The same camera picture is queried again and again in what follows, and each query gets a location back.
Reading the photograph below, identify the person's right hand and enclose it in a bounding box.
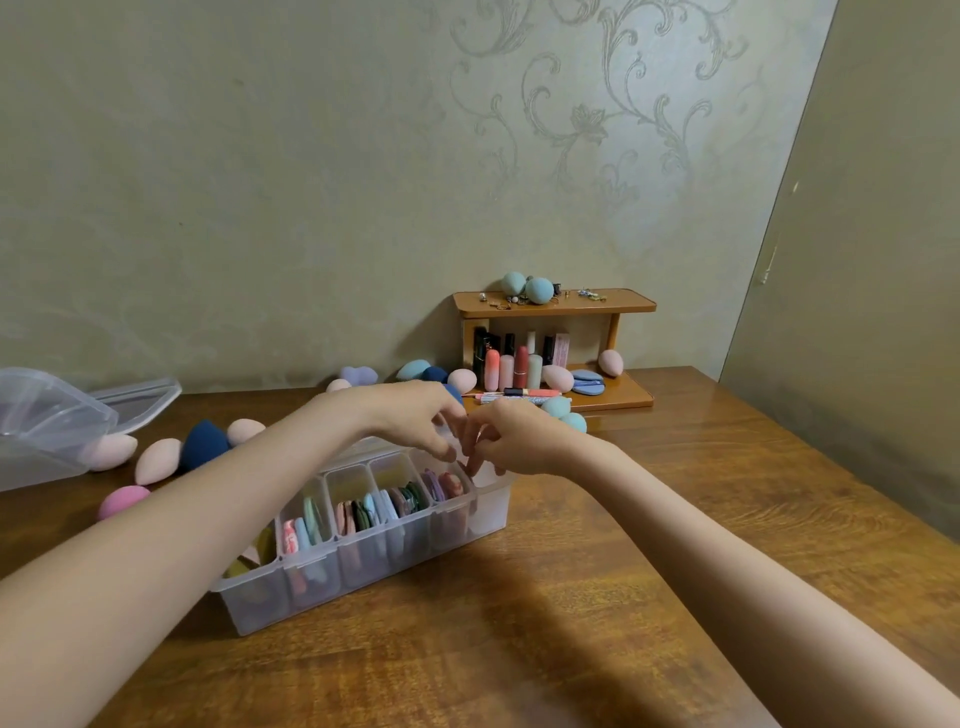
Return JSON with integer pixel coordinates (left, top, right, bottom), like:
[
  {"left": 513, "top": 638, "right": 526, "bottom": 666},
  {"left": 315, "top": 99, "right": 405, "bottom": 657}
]
[{"left": 458, "top": 397, "right": 601, "bottom": 481}]

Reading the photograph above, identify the person's left hand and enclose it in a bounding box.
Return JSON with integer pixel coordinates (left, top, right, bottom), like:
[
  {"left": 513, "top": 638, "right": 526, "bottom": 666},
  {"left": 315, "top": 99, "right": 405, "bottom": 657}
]
[{"left": 322, "top": 380, "right": 470, "bottom": 463}]

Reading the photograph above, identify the clear compartment organizer box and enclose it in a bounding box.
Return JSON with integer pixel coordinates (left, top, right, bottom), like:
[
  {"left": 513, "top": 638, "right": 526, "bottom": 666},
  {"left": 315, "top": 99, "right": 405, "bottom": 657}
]
[{"left": 209, "top": 416, "right": 515, "bottom": 637}]

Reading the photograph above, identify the group of beige egg sponges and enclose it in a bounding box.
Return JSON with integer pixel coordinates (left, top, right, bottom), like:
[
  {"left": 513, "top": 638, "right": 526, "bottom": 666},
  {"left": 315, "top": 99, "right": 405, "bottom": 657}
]
[{"left": 82, "top": 367, "right": 479, "bottom": 487}]

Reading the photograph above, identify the person's left forearm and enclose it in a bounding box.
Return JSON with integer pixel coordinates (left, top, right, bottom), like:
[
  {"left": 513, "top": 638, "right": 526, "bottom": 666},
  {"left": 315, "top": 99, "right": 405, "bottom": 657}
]
[{"left": 0, "top": 389, "right": 354, "bottom": 728}]

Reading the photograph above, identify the person's right forearm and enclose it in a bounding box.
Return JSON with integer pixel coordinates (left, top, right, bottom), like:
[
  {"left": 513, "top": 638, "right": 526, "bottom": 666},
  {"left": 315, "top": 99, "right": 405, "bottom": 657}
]
[{"left": 577, "top": 442, "right": 960, "bottom": 728}]

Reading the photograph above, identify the row of lipsticks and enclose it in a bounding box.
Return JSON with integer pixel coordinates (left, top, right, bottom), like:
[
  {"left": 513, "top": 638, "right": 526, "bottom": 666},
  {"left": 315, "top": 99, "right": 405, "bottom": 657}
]
[{"left": 470, "top": 326, "right": 571, "bottom": 394}]

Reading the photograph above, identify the wooden two-tier cosmetic rack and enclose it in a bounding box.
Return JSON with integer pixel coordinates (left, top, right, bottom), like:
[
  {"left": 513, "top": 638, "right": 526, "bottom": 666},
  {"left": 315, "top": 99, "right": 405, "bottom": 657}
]
[{"left": 452, "top": 288, "right": 658, "bottom": 415}]

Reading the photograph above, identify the grey green door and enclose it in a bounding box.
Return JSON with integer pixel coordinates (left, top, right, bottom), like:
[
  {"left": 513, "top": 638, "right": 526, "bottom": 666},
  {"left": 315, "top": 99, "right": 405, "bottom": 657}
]
[{"left": 718, "top": 0, "right": 960, "bottom": 541}]

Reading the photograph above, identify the clear square lidded container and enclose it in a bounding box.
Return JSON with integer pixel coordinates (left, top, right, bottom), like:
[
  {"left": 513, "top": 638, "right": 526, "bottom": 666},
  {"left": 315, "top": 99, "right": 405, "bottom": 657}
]
[{"left": 0, "top": 366, "right": 184, "bottom": 494}]

